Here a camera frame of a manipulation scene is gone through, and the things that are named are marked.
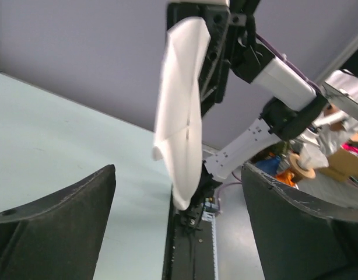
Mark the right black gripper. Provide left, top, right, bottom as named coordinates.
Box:
left=166, top=1, right=274, bottom=116

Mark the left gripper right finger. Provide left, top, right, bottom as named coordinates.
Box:
left=241, top=163, right=358, bottom=279

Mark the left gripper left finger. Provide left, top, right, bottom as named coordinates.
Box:
left=0, top=164, right=116, bottom=279

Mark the white paper coffee filter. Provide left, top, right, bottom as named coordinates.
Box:
left=152, top=17, right=210, bottom=211

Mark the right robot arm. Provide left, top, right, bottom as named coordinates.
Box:
left=156, top=1, right=326, bottom=208

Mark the clutter on background table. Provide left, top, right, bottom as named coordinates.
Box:
left=251, top=69, right=358, bottom=190

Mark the white slotted cable duct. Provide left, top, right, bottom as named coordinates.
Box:
left=202, top=203, right=219, bottom=280

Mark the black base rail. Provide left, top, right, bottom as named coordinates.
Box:
left=162, top=193, right=216, bottom=280

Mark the right aluminium frame post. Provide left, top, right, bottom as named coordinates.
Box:
left=315, top=34, right=358, bottom=84

